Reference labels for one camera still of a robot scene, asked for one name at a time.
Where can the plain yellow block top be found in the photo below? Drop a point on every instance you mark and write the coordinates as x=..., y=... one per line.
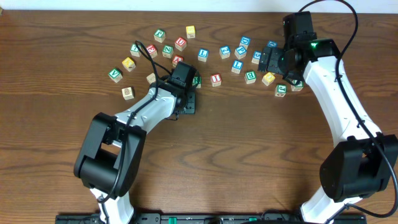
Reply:
x=190, y=31

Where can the blue L block right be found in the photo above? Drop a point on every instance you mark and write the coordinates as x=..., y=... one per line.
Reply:
x=237, y=66

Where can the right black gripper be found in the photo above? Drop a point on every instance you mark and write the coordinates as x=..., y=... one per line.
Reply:
x=268, y=59

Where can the blue 2 block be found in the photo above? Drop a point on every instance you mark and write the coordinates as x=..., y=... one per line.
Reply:
x=225, y=52

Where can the green Z block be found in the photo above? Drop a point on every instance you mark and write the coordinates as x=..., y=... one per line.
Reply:
x=167, y=51

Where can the red U block left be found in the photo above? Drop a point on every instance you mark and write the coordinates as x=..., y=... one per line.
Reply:
x=180, y=44

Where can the green 7 block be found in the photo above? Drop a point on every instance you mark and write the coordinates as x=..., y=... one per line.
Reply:
x=135, y=50

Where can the wooden pineapple block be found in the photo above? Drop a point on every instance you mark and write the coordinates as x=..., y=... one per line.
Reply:
x=128, y=93

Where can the green j block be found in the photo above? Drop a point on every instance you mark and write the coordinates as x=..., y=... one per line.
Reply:
x=159, y=35
x=280, y=90

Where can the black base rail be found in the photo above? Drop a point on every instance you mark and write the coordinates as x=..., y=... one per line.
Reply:
x=155, y=218

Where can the green V block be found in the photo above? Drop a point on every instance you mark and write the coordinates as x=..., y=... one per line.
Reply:
x=116, y=75

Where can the blue d block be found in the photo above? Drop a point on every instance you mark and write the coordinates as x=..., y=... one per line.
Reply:
x=244, y=42
x=272, y=44

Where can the green 4 block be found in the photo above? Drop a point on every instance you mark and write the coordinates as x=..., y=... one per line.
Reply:
x=297, y=87

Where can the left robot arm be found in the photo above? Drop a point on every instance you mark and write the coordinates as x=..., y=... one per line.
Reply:
x=109, y=157

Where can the green J block bottom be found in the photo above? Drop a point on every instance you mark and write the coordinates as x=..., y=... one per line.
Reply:
x=280, y=90

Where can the green R block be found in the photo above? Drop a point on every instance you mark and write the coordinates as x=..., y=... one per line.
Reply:
x=196, y=82

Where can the yellow O block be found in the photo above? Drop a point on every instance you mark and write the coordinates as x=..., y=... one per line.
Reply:
x=268, y=78

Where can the red I block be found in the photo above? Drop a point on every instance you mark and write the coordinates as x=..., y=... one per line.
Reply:
x=215, y=80

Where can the blue D block right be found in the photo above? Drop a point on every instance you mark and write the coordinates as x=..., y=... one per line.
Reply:
x=272, y=44

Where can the blue P block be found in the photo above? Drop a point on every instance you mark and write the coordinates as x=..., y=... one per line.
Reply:
x=240, y=52

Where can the blue 5 block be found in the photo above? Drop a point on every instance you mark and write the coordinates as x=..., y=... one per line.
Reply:
x=256, y=57

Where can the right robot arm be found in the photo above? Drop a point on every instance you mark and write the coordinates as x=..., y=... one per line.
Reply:
x=363, y=159

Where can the blue D block left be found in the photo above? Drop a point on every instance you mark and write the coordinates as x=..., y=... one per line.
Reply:
x=244, y=42

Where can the red E block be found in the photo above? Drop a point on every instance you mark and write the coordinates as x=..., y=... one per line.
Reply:
x=152, y=50

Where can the red A block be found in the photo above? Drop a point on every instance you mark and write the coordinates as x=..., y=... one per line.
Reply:
x=176, y=60

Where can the yellow K block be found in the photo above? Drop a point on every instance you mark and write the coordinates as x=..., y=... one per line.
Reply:
x=129, y=64

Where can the blue l block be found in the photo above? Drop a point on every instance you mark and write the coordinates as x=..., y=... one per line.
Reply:
x=203, y=55
x=237, y=66

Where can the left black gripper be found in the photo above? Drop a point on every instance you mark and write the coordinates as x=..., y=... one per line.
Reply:
x=189, y=104

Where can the blue L block centre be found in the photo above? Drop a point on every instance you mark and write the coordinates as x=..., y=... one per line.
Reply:
x=203, y=55

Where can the green J block top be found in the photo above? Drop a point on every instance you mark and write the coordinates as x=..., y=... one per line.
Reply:
x=159, y=35

